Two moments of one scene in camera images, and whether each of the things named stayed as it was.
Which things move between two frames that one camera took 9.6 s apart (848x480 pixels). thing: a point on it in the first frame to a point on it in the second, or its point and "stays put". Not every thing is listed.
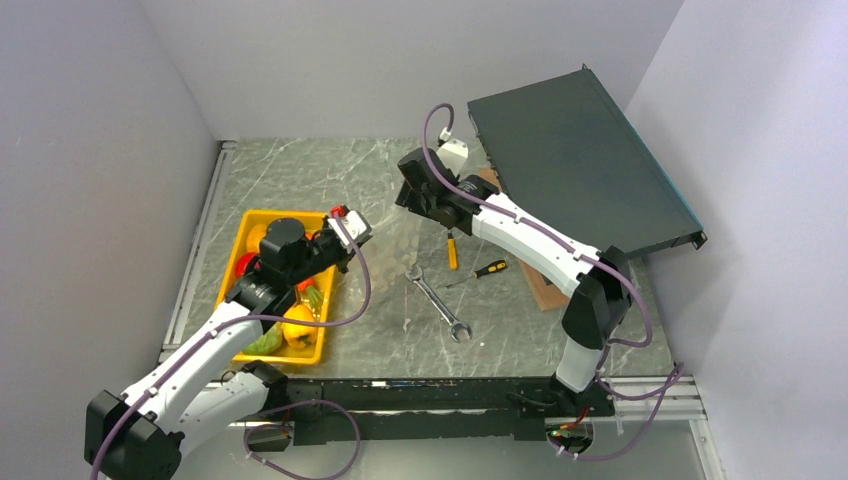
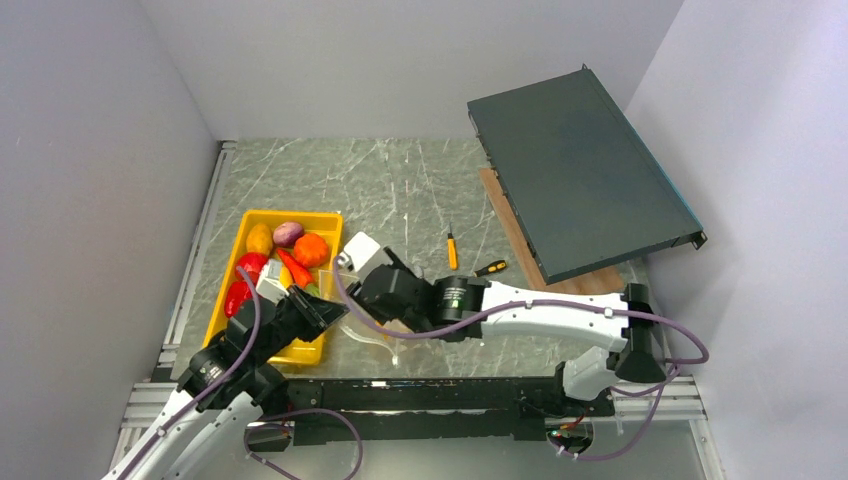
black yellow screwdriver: x=499 y=265 stays put
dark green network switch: x=563 y=156 stays put
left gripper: x=345 y=254 to x=317 y=313
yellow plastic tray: x=283 y=352 stays put
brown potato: x=254 y=236 stays put
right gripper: x=409 y=198 to x=393 y=261
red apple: x=242 y=261 stays put
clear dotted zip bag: x=394 y=247 to x=342 y=287
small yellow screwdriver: x=452 y=256 stays put
